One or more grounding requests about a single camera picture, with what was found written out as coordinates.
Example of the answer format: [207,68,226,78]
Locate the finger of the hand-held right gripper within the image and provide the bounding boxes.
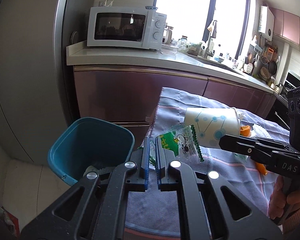
[219,135,290,166]

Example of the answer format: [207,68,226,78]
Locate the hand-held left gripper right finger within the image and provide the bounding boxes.
[155,136,283,240]

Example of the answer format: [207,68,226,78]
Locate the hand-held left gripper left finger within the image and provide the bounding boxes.
[19,137,150,240]

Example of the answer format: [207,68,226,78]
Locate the clear green snack wrapper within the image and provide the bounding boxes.
[156,124,205,163]

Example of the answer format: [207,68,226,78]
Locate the white dotted paper cup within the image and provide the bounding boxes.
[184,107,242,153]

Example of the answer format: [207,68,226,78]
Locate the small orange peel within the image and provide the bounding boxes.
[255,162,268,175]

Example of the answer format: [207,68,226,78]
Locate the blue plastic bin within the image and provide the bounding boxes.
[47,117,135,187]

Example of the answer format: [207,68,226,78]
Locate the person's right hand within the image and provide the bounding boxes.
[268,176,300,221]

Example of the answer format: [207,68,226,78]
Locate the large orange peel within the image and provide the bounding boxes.
[240,125,252,137]

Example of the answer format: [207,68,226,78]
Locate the white fluted paper liner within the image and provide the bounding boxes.
[251,124,273,139]

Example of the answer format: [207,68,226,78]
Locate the blue checked cloth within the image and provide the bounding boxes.
[125,87,290,240]

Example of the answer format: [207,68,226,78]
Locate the purple base cabinets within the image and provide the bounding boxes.
[73,66,277,130]

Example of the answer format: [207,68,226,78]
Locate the white kitchen countertop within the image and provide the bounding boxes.
[66,41,288,98]

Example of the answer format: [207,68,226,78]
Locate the metal kitchen faucet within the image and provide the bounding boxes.
[204,20,218,59]

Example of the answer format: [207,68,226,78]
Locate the glass baking dish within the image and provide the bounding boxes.
[161,44,179,55]

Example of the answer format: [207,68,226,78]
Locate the white microwave oven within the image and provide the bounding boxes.
[87,6,167,50]

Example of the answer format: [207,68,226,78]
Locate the kitchen window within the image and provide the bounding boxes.
[155,0,255,60]

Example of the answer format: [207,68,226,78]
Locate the red packet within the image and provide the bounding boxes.
[0,206,20,235]

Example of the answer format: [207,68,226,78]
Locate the silver refrigerator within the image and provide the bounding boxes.
[0,0,75,164]

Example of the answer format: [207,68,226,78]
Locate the pink wall cabinet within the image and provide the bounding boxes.
[269,7,300,47]

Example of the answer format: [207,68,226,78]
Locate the white wall water heater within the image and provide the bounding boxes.
[259,5,275,40]

